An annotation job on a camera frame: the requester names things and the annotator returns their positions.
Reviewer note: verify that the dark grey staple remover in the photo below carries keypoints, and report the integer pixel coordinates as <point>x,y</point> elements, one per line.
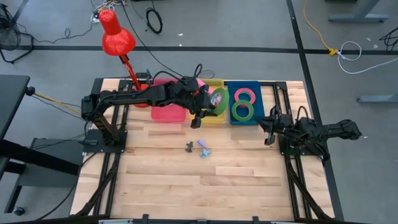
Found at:
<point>189,147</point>

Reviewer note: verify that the pink tape roll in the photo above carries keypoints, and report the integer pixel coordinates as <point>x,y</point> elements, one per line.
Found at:
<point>245,90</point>

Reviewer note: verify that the pink stapler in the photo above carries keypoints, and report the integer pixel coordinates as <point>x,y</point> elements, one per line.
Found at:
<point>200,82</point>

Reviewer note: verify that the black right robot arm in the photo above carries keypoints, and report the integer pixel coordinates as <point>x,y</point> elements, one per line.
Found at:
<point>329,130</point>

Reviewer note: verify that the light blue staple remover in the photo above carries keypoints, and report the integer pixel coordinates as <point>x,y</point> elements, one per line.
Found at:
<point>205,153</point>

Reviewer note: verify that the yellow rod with black knob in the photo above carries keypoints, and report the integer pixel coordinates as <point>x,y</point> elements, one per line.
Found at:
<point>30,91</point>

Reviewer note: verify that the black side table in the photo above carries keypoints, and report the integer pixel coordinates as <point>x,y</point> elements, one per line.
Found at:
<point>12,93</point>

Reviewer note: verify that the red desk lamp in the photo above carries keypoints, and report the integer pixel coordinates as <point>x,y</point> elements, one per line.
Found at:
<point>116,40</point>

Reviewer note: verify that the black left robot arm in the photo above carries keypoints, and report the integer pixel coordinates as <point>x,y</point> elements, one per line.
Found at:
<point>133,96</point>

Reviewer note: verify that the purple staple remover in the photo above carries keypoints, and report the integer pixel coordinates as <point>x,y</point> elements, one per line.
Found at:
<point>202,143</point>

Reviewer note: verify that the blue plastic bin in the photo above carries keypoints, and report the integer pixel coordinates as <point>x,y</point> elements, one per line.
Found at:
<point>259,102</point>

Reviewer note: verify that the grey desk base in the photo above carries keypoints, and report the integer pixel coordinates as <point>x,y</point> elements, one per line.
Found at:
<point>53,179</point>

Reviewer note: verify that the pink translucent plastic bin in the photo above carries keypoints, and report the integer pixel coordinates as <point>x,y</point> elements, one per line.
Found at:
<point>168,115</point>

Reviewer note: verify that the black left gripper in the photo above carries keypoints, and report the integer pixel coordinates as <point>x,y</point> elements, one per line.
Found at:
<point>194,101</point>

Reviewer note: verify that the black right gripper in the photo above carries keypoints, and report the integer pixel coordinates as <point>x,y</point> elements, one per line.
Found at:
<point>276,126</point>

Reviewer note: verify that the grey desk foot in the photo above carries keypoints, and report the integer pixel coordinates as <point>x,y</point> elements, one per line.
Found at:
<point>357,17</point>
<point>379,99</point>

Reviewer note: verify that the yellow translucent plastic bin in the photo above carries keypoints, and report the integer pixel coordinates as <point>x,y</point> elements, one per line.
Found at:
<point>214,120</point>

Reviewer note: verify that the green tape roll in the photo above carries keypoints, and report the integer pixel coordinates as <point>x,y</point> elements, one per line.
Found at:
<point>225,99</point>
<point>234,112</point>

